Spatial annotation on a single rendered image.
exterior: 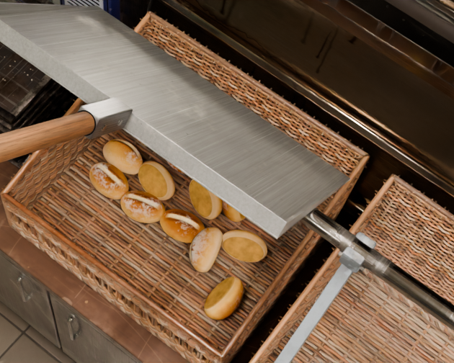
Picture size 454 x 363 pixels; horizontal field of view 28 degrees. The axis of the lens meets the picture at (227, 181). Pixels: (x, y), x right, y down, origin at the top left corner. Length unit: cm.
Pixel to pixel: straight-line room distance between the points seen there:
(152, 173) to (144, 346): 37
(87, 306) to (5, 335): 64
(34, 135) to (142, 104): 33
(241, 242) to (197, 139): 58
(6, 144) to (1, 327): 153
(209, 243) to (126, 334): 25
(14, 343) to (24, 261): 59
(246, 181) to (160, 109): 18
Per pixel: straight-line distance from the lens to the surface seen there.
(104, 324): 187
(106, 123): 118
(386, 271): 132
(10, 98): 189
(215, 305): 182
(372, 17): 154
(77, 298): 189
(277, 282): 171
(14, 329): 250
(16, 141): 102
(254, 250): 188
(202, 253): 185
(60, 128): 110
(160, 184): 193
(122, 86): 137
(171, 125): 133
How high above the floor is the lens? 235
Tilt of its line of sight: 62 degrees down
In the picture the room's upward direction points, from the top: 11 degrees clockwise
